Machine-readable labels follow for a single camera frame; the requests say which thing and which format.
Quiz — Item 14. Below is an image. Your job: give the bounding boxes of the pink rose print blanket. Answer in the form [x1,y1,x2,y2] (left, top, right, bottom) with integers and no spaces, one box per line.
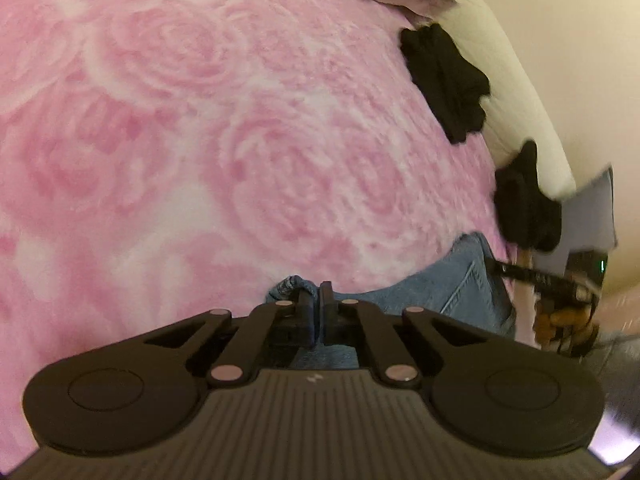
[0,0,521,461]

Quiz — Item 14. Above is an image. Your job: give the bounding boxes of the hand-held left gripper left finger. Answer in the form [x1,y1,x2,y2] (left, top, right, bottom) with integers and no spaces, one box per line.
[142,287,317,388]

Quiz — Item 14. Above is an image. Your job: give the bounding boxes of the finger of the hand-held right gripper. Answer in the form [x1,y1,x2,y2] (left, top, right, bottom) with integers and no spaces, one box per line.
[492,259,578,297]

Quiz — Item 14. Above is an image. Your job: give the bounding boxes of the blue-grey cushion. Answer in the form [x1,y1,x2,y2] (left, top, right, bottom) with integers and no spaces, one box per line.
[532,164,618,281]

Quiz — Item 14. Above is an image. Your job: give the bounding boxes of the thick black garment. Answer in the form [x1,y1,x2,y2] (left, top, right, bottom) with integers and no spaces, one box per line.
[494,140,563,253]

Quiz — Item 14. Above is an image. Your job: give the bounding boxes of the thin black garment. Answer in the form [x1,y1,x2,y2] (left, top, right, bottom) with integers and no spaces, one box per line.
[398,22,492,146]

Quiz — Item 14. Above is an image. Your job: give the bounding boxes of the long cream bolster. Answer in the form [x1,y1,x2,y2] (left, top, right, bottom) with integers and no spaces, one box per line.
[440,0,576,201]

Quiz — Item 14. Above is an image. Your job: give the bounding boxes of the blue denim jeans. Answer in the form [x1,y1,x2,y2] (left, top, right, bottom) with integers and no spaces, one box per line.
[265,232,518,368]

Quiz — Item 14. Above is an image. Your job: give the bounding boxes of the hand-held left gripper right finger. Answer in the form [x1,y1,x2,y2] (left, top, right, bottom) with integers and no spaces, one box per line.
[320,281,496,388]

